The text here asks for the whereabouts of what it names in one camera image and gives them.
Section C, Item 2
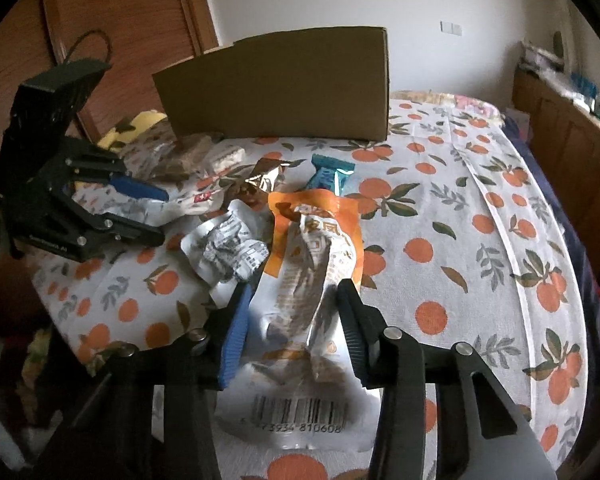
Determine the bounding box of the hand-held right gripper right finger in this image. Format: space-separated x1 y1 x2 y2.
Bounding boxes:
336 279 556 480

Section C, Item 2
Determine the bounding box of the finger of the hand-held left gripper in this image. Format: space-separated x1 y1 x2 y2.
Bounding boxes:
60 140 170 202
55 195 166 263

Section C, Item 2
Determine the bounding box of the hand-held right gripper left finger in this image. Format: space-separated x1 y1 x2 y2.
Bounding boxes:
30 282 255 480

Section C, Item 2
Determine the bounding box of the orange and white snack packet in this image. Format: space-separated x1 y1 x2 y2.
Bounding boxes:
215 190 382 453

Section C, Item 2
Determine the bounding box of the teal snack packet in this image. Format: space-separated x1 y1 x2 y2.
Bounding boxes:
300 154 356 197

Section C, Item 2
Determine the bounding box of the brown cardboard box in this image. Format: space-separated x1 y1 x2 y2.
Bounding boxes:
151 26 392 142

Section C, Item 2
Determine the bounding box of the brown clear snack packet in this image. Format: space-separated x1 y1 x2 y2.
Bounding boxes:
147 132 216 184

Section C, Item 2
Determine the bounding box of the yellow plush cushion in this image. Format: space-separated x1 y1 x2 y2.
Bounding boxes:
97 111 168 152

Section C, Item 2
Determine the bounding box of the white nougat bar packet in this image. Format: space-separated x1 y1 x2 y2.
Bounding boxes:
210 142 246 171

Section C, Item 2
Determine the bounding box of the brown and gold snack packet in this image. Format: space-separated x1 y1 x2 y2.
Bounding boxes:
230 157 306 207

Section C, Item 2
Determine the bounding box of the orange fruit print blanket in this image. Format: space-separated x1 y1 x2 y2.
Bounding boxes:
32 97 588 480

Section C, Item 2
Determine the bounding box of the wooden louvred wardrobe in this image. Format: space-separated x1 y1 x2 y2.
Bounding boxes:
0 0 219 147

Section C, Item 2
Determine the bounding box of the navy blue blanket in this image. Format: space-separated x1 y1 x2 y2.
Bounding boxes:
502 115 600 413

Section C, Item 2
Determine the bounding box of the floral quilt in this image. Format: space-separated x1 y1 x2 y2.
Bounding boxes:
394 89 504 122

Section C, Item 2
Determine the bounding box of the wooden side cabinet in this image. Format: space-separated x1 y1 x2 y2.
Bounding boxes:
511 67 600 281

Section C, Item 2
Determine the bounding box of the clutter on cabinet top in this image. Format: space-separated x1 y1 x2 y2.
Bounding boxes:
517 30 600 117

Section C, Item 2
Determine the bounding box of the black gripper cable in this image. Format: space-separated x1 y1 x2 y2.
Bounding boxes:
62 29 113 67

